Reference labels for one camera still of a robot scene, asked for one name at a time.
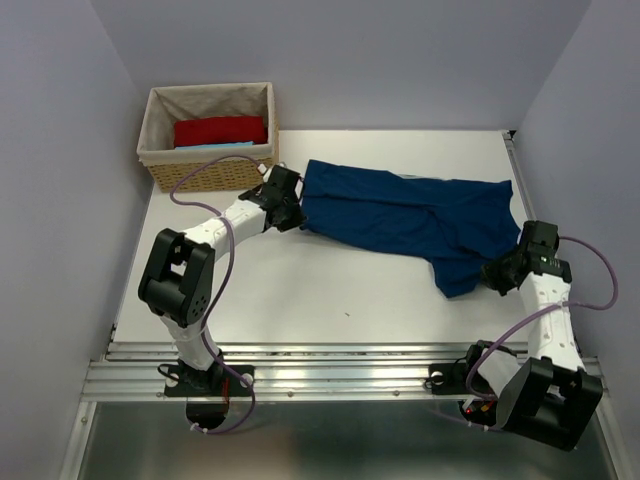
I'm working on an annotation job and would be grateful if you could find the aluminium rail frame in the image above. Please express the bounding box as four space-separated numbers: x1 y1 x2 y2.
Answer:
79 130 611 401

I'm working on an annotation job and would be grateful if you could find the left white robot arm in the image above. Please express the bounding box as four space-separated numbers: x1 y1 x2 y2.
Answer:
138 165 305 395

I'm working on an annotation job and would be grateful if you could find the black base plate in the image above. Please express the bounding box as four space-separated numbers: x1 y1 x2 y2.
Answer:
157 361 250 399
422 358 475 395

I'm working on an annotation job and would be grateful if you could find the dark blue t shirt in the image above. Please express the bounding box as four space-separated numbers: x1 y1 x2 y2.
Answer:
302 160 520 298

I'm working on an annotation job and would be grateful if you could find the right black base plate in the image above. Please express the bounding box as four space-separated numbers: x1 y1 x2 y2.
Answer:
422 358 475 395

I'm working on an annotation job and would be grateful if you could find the rolled light blue t shirt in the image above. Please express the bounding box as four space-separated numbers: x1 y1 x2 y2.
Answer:
174 141 254 151

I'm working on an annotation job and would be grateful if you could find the rolled red t shirt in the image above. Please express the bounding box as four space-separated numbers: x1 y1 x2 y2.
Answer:
173 116 268 147

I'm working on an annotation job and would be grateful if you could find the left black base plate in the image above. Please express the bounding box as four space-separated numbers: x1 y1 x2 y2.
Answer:
157 361 250 399

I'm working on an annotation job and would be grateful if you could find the wicker basket with liner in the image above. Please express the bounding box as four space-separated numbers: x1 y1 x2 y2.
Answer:
137 82 279 192

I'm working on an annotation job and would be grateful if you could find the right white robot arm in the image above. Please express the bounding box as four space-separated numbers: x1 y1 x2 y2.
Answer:
460 221 603 451

